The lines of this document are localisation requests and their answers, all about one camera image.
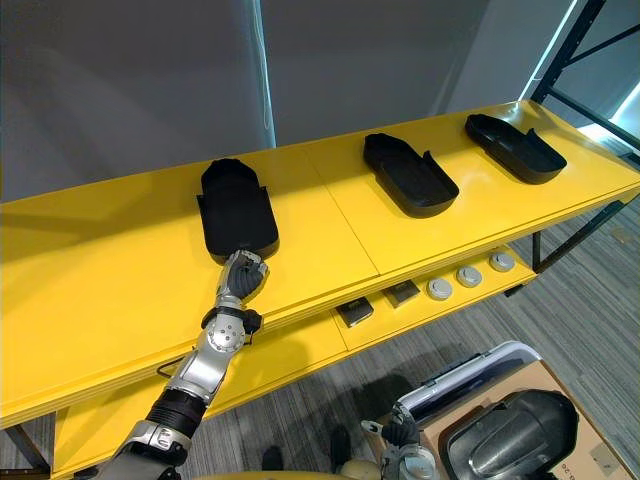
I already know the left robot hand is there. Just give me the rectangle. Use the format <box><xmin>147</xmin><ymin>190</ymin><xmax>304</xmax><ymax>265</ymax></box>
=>
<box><xmin>214</xmin><ymin>249</ymin><xmax>271</xmax><ymax>309</ymax></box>

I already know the small black box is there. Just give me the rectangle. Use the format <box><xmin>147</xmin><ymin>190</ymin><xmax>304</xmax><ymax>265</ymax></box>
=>
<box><xmin>383</xmin><ymin>280</ymin><xmax>421</xmax><ymax>309</ymax></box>
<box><xmin>335</xmin><ymin>297</ymin><xmax>375</xmax><ymax>329</ymax></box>

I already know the robot right dark foot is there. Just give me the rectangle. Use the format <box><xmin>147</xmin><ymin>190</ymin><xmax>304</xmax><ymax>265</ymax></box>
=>
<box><xmin>329</xmin><ymin>424</ymin><xmax>352</xmax><ymax>472</ymax></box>

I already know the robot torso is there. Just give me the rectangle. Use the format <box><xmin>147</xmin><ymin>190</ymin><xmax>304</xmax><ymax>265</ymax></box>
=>
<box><xmin>234</xmin><ymin>459</ymin><xmax>384</xmax><ymax>480</ymax></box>

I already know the black metal rack frame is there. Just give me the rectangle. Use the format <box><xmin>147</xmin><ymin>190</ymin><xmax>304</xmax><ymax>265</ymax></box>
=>
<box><xmin>528</xmin><ymin>0</ymin><xmax>640</xmax><ymax>169</ymax></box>

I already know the black plastic housing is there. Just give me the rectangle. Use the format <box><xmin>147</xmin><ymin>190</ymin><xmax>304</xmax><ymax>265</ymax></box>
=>
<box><xmin>443</xmin><ymin>389</ymin><xmax>582</xmax><ymax>480</ymax></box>
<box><xmin>195</xmin><ymin>158</ymin><xmax>281</xmax><ymax>267</ymax></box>
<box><xmin>362</xmin><ymin>132</ymin><xmax>461</xmax><ymax>220</ymax></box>
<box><xmin>464</xmin><ymin>113</ymin><xmax>569</xmax><ymax>186</ymax></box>

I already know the cardboard box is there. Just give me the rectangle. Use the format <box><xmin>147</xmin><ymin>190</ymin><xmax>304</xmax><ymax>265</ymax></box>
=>
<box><xmin>413</xmin><ymin>359</ymin><xmax>640</xmax><ymax>480</ymax></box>

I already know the robot left dark foot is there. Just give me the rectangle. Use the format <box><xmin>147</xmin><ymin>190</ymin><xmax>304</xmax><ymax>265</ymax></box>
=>
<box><xmin>261</xmin><ymin>445</ymin><xmax>285</xmax><ymax>472</ymax></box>

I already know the yellow shelf unit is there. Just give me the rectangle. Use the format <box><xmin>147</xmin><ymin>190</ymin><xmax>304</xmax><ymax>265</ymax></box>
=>
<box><xmin>0</xmin><ymin>98</ymin><xmax>640</xmax><ymax>480</ymax></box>

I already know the round grey white disc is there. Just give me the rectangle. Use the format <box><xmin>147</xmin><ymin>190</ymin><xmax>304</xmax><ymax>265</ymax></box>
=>
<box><xmin>488</xmin><ymin>251</ymin><xmax>517</xmax><ymax>274</ymax></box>
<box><xmin>455</xmin><ymin>265</ymin><xmax>484</xmax><ymax>289</ymax></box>
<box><xmin>425</xmin><ymin>276</ymin><xmax>454</xmax><ymax>302</ymax></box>

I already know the silver white hard case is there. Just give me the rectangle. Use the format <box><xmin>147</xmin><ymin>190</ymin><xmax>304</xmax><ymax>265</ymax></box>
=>
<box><xmin>397</xmin><ymin>340</ymin><xmax>544</xmax><ymax>427</ymax></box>

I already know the robot dark foot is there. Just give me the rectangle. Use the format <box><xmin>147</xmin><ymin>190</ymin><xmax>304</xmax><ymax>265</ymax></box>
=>
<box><xmin>261</xmin><ymin>445</ymin><xmax>285</xmax><ymax>472</ymax></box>
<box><xmin>329</xmin><ymin>424</ymin><xmax>352</xmax><ymax>472</ymax></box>

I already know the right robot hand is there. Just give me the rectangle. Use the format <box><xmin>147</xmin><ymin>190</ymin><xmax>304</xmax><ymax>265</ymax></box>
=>
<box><xmin>360</xmin><ymin>401</ymin><xmax>422</xmax><ymax>450</ymax></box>

